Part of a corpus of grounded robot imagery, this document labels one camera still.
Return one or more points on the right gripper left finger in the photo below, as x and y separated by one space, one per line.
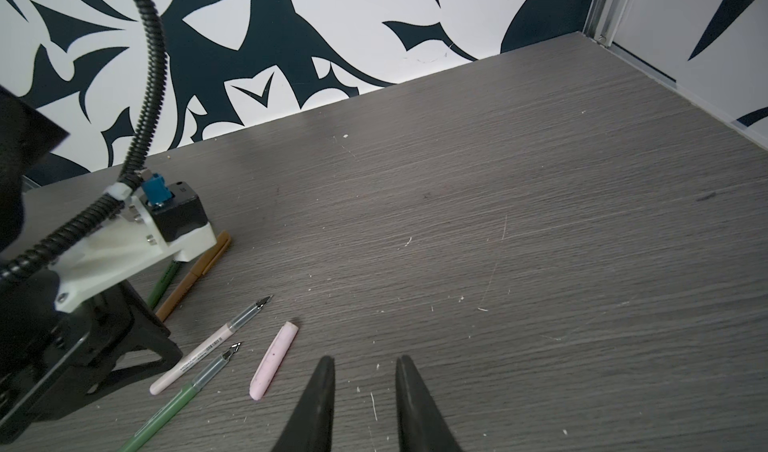
310 426

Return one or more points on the pink pen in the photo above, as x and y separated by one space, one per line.
207 346

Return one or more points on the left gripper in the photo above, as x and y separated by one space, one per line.
54 363

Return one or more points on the orange pen cap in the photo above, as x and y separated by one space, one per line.
210 257

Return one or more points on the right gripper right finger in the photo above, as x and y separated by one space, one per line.
421 426

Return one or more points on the dark green pen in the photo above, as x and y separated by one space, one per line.
186 394

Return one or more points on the light green pen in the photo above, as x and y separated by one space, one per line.
162 284

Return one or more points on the orange pen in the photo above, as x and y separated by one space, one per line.
176 296

